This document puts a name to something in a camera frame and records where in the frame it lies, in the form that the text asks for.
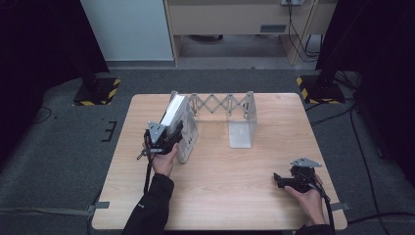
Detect black stand base striped edge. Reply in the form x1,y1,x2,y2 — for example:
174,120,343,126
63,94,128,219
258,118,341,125
72,76,122,107
296,74,346,106

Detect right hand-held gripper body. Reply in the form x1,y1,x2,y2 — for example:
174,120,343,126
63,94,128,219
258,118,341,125
284,157,323,194

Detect left hand-held gripper cable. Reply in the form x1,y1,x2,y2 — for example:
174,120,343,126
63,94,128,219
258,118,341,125
142,152,155,196

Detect right hand-held gripper cable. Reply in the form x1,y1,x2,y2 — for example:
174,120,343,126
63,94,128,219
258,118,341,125
313,182,337,231

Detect black curtain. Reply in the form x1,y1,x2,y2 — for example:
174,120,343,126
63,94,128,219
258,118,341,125
314,0,415,189

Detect short black floor cable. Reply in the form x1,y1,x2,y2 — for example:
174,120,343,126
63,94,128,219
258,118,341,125
304,100,357,127

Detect black hanging cables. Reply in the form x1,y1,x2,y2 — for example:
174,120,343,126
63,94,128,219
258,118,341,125
286,0,323,64

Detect grey tape strip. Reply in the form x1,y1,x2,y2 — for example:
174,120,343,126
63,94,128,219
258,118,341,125
329,202,350,212
87,201,111,213

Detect hand-held gripper cable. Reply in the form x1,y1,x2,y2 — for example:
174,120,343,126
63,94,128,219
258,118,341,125
142,152,155,196
313,182,337,231

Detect person's left hand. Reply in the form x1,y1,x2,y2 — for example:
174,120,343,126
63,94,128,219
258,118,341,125
144,134,180,178

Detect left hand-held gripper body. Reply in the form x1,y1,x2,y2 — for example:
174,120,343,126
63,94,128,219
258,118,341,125
136,120,174,162

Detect person's right hand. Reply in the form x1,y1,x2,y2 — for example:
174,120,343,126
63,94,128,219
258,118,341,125
284,174,328,226

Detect expandable metal book rack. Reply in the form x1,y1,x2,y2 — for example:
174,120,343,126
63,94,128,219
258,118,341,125
169,90,258,150

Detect white panel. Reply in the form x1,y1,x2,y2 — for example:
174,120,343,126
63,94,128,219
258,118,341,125
79,0,175,63

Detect white book with grey figures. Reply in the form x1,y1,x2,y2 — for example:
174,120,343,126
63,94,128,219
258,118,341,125
159,93,200,165

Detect light wooden desk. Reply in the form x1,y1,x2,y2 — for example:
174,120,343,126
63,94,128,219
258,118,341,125
162,0,339,67

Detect thin black looped floor cable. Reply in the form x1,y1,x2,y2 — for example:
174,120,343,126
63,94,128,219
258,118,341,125
26,105,54,127

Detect long black floor cable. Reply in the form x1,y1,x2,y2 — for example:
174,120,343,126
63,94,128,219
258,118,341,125
346,106,415,227

